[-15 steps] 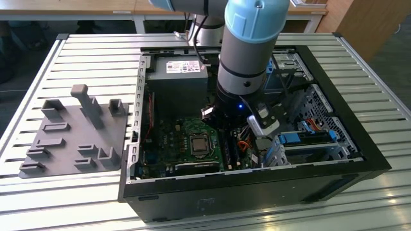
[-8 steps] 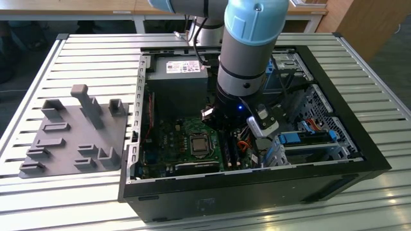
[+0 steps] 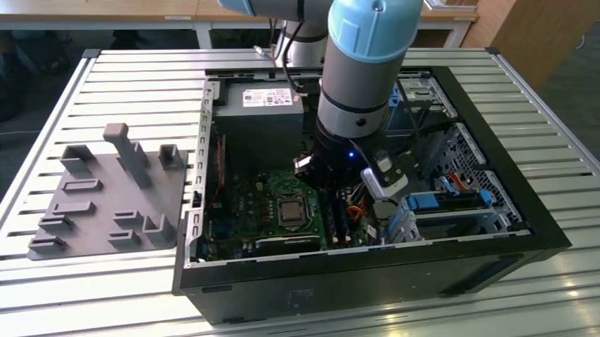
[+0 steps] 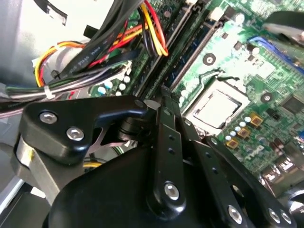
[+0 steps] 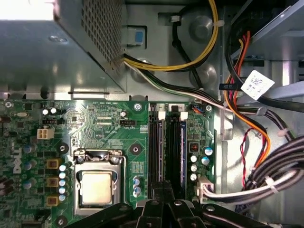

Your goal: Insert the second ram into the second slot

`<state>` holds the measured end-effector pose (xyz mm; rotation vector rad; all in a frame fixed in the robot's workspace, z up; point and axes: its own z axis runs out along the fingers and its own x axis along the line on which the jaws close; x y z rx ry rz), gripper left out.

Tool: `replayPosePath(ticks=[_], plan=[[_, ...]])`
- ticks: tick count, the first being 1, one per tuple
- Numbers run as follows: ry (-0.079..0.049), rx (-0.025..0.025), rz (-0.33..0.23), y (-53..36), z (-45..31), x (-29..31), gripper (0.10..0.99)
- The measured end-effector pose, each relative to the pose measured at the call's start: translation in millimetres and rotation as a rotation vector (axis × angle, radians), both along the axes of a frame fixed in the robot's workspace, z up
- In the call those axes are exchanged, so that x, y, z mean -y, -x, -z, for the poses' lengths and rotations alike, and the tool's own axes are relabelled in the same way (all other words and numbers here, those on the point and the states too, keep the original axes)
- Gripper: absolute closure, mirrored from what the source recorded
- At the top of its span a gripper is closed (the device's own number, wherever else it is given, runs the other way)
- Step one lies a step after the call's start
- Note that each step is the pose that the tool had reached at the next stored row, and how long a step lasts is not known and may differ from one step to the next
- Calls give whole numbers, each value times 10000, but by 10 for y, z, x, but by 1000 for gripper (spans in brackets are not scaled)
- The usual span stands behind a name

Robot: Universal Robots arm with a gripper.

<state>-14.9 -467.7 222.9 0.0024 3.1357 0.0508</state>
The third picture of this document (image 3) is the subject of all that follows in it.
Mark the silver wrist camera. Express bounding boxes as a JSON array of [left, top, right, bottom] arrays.
[[359, 149, 410, 204]]

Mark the grey cable with plug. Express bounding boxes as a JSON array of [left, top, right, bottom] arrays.
[[252, 18, 281, 59]]

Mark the CPU socket with silver CPU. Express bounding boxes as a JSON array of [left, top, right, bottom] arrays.
[[275, 194, 310, 232]]

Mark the black expansion slot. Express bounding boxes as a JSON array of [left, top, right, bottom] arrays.
[[253, 234, 323, 252]]

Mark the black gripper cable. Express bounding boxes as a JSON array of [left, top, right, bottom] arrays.
[[279, 20, 308, 98]]

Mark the black cable bundle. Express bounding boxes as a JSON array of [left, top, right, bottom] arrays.
[[383, 122, 451, 166]]

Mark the black open PC case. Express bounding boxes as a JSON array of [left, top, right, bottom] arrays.
[[171, 65, 573, 326]]

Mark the hard disk in blue carrier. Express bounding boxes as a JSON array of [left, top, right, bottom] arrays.
[[404, 190, 491, 213]]

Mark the white label sticker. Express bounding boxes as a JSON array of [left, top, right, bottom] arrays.
[[240, 88, 301, 108]]

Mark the wooden desk white frame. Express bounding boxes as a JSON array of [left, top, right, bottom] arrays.
[[0, 0, 479, 49]]

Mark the grey parts rack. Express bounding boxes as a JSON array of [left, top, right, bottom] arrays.
[[26, 122, 189, 261]]

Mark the wooden cabinet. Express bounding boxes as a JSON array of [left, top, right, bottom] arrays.
[[461, 0, 600, 91]]

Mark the green motherboard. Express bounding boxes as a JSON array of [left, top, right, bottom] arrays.
[[204, 167, 378, 261]]

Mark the red flat data cable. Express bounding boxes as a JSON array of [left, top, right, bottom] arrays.
[[446, 173, 475, 193]]

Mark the metal drive cage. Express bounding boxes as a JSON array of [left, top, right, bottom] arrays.
[[383, 74, 459, 140]]

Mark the grey power supply unit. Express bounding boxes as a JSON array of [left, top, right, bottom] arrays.
[[212, 82, 319, 173]]

